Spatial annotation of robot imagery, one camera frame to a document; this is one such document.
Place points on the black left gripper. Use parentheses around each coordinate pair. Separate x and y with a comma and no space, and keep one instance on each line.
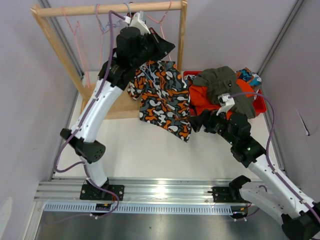
(163,47)

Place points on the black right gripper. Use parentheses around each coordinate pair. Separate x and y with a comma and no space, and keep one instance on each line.
(196,122)

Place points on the pink hanger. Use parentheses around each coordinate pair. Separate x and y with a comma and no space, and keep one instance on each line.
(101,53)
(160,22)
(80,46)

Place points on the olive grey shorts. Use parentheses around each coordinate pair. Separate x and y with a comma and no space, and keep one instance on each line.
(222,80)

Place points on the orange black camouflage shorts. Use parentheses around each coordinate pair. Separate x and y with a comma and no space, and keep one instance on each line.
(165,103)

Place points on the light blue hanger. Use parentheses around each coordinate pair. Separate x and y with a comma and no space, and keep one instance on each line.
(106,28)
(145,68)

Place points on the colourful graphic print shorts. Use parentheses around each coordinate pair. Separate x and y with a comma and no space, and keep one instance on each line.
(249,77)

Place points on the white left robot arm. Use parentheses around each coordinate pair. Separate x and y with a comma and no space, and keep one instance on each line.
(133,49)

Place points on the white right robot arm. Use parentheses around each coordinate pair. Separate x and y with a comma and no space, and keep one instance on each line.
(297,213)

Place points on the red plastic tray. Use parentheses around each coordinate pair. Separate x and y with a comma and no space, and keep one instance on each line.
(258,104)

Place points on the wooden clothes rack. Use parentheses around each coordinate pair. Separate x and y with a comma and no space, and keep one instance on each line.
(46,17)

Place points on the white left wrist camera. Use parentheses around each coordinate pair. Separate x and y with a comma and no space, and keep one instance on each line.
(138,21)

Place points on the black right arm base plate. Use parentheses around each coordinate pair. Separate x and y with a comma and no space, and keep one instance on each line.
(222,194)

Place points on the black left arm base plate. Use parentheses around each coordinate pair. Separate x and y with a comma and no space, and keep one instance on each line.
(89,192)

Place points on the aluminium mounting rail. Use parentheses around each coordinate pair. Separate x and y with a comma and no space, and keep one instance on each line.
(136,190)

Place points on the white slotted cable duct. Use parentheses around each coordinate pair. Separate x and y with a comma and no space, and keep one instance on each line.
(137,208)

